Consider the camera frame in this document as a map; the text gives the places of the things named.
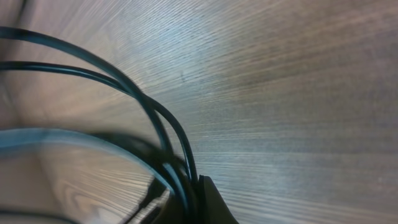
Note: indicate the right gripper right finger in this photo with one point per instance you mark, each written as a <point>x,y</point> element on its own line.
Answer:
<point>212,207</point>

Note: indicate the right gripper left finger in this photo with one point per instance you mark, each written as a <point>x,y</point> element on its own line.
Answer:
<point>171,212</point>

